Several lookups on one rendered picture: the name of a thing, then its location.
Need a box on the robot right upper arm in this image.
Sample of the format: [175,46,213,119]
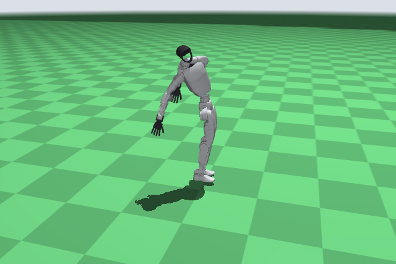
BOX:
[164,73,184,101]

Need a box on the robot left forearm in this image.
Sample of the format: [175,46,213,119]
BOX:
[177,63,184,87]

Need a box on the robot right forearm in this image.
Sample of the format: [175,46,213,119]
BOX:
[157,93,170,120]

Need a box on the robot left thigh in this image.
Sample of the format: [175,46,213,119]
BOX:
[201,105,217,142]

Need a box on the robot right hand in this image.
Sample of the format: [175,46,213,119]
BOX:
[151,115,164,136]

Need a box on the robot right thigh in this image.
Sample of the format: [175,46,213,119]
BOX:
[199,107,215,149]

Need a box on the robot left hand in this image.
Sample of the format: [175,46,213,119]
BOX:
[171,83,182,103]

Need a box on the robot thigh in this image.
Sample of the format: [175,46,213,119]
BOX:
[201,105,217,142]
[199,107,215,149]

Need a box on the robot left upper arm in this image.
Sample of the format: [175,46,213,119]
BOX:
[180,56,209,69]

